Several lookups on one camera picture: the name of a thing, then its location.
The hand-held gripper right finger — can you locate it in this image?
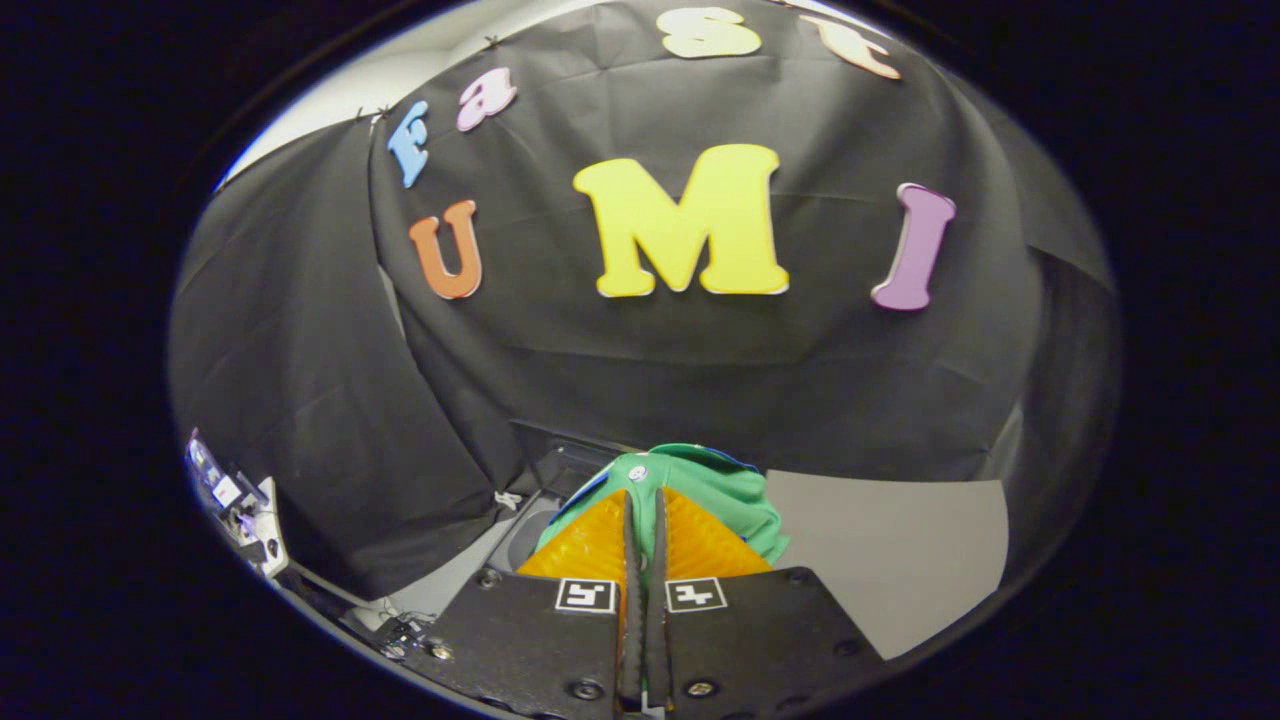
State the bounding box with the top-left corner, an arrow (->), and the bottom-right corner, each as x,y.
645,486 -> 887,720

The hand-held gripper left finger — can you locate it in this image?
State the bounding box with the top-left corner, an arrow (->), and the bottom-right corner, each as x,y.
400,488 -> 647,720

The green polo shirt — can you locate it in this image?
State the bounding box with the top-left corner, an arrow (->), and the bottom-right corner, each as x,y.
535,443 -> 791,583

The black backdrop cloth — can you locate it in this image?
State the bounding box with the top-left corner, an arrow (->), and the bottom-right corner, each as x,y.
168,0 -> 1119,601

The white and blue equipment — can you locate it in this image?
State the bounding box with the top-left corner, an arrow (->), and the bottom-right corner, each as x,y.
184,428 -> 292,581

